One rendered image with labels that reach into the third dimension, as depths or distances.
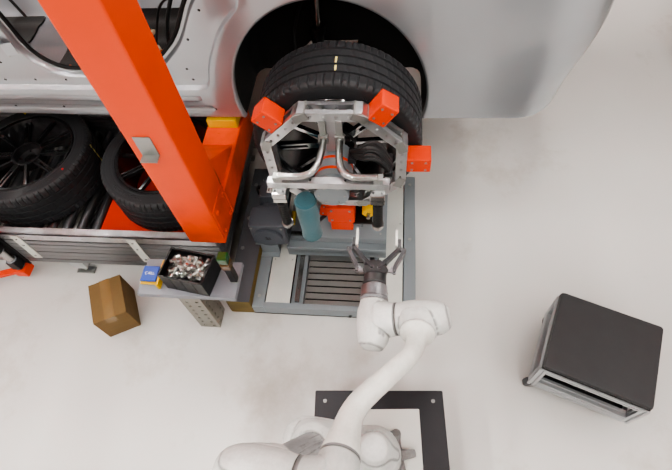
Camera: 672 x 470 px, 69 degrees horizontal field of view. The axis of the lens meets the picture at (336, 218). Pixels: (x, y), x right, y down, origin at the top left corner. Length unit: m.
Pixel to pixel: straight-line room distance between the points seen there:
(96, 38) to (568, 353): 1.93
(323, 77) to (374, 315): 0.81
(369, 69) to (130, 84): 0.78
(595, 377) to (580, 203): 1.13
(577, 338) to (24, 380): 2.52
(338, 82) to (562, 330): 1.32
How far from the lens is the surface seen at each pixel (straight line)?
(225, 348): 2.52
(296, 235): 2.52
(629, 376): 2.23
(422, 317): 1.46
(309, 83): 1.72
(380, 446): 1.71
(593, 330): 2.25
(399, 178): 1.92
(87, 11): 1.42
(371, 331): 1.50
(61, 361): 2.85
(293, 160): 2.08
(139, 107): 1.59
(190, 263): 2.09
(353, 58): 1.79
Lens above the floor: 2.29
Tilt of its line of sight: 56 degrees down
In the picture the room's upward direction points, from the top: 8 degrees counter-clockwise
